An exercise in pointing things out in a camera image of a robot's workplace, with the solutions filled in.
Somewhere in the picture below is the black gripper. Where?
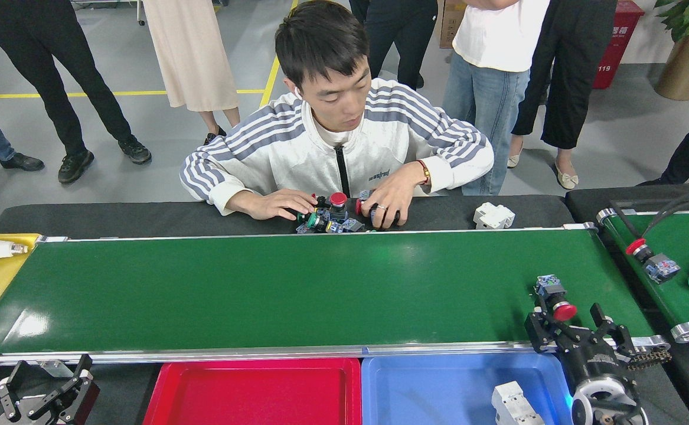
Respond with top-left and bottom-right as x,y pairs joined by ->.
524,295 -> 637,390

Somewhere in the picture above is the white circuit breaker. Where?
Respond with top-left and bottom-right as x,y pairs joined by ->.
492,381 -> 546,425
473,202 -> 516,230

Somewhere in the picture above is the green conveyor belt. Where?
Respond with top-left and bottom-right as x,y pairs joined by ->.
597,207 -> 689,343
0,223 -> 671,372

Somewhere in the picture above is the blue plastic tray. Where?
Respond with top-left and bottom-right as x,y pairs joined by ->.
361,352 -> 575,425

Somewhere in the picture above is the red plastic tray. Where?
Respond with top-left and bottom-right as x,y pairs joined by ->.
143,357 -> 363,425

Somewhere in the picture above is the person's left hand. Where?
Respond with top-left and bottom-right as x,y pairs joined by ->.
361,164 -> 430,230

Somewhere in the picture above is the person's right hand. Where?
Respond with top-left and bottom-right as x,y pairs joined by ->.
244,190 -> 318,221

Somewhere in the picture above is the red fire equipment box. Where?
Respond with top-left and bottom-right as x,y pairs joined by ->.
592,0 -> 646,90

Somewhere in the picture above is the brown plant pot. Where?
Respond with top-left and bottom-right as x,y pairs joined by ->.
654,32 -> 689,101

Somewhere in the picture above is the cardboard box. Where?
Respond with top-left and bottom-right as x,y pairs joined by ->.
439,0 -> 469,49

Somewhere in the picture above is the conveyor drive chain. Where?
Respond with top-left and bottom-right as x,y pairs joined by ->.
628,345 -> 672,371

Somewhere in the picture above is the black guide bracket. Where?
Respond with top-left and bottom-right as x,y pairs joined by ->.
609,200 -> 646,240

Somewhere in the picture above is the black cable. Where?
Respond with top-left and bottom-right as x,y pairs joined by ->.
642,186 -> 689,237

